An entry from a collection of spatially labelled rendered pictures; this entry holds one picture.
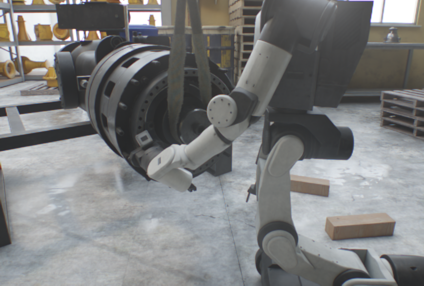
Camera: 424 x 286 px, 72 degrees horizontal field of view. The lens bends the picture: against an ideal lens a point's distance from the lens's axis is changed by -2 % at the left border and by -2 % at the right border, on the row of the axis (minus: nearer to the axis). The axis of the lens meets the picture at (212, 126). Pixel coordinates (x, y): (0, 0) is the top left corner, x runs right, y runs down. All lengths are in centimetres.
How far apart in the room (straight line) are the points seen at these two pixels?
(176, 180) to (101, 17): 298
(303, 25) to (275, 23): 6
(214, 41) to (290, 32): 355
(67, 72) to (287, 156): 174
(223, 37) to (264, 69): 358
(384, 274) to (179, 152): 90
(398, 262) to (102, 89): 133
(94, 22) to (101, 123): 245
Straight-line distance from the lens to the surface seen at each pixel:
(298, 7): 71
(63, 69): 231
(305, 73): 86
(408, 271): 139
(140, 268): 175
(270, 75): 69
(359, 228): 205
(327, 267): 126
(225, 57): 428
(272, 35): 70
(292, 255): 113
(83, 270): 183
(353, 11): 88
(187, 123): 102
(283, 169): 96
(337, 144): 100
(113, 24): 362
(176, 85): 100
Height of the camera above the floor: 115
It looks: 17 degrees down
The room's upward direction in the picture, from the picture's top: straight up
